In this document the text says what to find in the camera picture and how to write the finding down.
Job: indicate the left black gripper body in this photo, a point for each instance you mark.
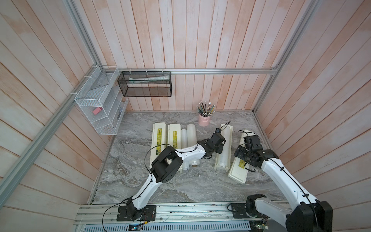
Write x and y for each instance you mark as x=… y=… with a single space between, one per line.
x=219 y=149

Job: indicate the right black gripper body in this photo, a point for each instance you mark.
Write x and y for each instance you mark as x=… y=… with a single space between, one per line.
x=243 y=154

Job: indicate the cream dispenser lid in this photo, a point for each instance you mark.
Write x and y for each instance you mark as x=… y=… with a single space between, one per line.
x=238 y=172

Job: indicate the thick plastic wrap roll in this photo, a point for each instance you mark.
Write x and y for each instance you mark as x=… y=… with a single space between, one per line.
x=192 y=141

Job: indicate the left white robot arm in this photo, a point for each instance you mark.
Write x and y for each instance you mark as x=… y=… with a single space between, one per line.
x=165 y=166

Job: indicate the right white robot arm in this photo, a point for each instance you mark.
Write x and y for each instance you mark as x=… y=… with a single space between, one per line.
x=306 y=212

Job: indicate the thin plastic wrap roll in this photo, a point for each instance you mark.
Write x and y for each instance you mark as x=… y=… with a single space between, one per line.
x=184 y=144

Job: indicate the pink pencil cup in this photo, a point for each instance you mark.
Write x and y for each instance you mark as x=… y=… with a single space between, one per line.
x=204 y=120

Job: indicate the bundle of pencils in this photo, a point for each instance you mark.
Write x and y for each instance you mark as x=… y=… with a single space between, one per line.
x=205 y=109

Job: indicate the cream dispenser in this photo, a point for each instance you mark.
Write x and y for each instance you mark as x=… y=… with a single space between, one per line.
x=174 y=136
x=158 y=140

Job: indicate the far left cream dispenser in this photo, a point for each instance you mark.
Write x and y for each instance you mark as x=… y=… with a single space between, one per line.
x=158 y=140

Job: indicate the pink eraser block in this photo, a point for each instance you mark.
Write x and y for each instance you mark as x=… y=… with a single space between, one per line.
x=97 y=110

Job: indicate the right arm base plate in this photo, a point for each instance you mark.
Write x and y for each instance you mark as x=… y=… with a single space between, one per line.
x=244 y=210

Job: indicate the aluminium front rail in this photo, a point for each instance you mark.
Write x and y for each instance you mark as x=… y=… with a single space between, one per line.
x=168 y=216

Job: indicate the black wire basket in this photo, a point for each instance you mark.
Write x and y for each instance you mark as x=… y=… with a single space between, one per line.
x=145 y=83

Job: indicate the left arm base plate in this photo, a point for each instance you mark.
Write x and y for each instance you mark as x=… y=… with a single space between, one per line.
x=130 y=213

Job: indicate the white wire shelf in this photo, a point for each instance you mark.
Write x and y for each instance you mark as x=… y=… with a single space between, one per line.
x=99 y=89

